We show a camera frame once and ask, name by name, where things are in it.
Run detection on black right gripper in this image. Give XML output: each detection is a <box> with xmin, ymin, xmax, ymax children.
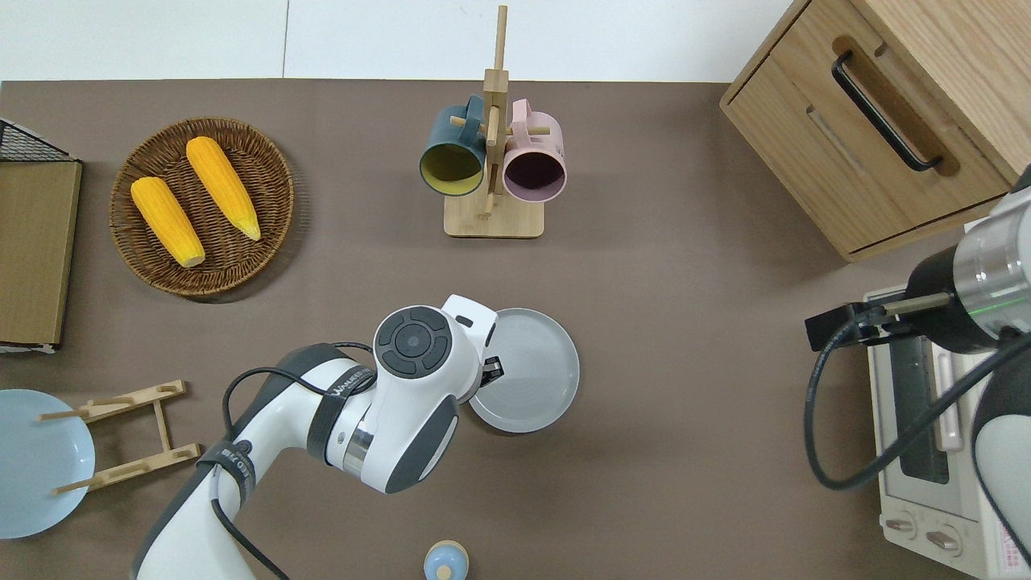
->
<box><xmin>805</xmin><ymin>246</ymin><xmax>1008</xmax><ymax>356</ymax></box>

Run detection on light blue plate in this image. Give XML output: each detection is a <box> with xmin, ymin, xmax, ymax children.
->
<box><xmin>0</xmin><ymin>388</ymin><xmax>97</xmax><ymax>540</ymax></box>

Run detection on small blue bottle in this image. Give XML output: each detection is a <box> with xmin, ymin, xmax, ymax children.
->
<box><xmin>423</xmin><ymin>539</ymin><xmax>470</xmax><ymax>580</ymax></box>

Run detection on wooden mug tree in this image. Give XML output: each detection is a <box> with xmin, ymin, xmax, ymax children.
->
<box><xmin>443</xmin><ymin>4</ymin><xmax>553</xmax><ymax>240</ymax></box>

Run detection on dark blue mug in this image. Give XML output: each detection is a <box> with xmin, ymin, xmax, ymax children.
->
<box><xmin>418</xmin><ymin>94</ymin><xmax>487</xmax><ymax>198</ymax></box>

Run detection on pink mug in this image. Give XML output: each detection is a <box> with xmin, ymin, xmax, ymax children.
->
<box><xmin>502</xmin><ymin>98</ymin><xmax>568</xmax><ymax>204</ymax></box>

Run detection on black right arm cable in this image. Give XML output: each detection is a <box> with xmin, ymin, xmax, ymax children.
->
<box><xmin>803</xmin><ymin>310</ymin><xmax>1031</xmax><ymax>491</ymax></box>

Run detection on brown table mat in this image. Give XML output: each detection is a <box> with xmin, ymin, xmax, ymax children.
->
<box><xmin>0</xmin><ymin>77</ymin><xmax>1031</xmax><ymax>580</ymax></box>

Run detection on brown wicker basket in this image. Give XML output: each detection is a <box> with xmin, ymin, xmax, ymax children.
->
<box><xmin>109</xmin><ymin>117</ymin><xmax>296</xmax><ymax>298</ymax></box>

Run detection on toaster oven door handle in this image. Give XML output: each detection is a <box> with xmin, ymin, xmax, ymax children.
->
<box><xmin>933</xmin><ymin>348</ymin><xmax>966</xmax><ymax>454</ymax></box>

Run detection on white toaster oven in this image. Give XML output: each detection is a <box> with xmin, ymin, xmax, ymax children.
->
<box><xmin>863</xmin><ymin>217</ymin><xmax>1031</xmax><ymax>580</ymax></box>

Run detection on short yellow corn cob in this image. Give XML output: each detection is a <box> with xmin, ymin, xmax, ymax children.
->
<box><xmin>130</xmin><ymin>176</ymin><xmax>207</xmax><ymax>269</ymax></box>

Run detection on wooden cabinet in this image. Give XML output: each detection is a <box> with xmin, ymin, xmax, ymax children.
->
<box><xmin>718</xmin><ymin>0</ymin><xmax>1031</xmax><ymax>263</ymax></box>

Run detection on gray round plate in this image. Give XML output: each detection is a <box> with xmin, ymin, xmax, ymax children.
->
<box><xmin>467</xmin><ymin>307</ymin><xmax>581</xmax><ymax>435</ymax></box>

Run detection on black cabinet handle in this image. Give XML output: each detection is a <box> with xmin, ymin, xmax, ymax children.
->
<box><xmin>831</xmin><ymin>50</ymin><xmax>944</xmax><ymax>173</ymax></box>

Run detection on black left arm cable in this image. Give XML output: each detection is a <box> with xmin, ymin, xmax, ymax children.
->
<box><xmin>211</xmin><ymin>341</ymin><xmax>377</xmax><ymax>580</ymax></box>

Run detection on long yellow corn cob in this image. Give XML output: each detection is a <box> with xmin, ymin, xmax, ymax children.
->
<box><xmin>185</xmin><ymin>135</ymin><xmax>263</xmax><ymax>242</ymax></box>

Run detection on wooden plate rack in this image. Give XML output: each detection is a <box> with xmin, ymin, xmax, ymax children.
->
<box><xmin>35</xmin><ymin>379</ymin><xmax>203</xmax><ymax>495</ymax></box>

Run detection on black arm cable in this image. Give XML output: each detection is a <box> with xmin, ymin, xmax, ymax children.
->
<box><xmin>803</xmin><ymin>310</ymin><xmax>1031</xmax><ymax>491</ymax></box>
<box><xmin>211</xmin><ymin>341</ymin><xmax>377</xmax><ymax>580</ymax></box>

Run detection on wire shelf with wooden boards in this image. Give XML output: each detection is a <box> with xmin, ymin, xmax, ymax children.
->
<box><xmin>0</xmin><ymin>118</ymin><xmax>85</xmax><ymax>356</ymax></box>

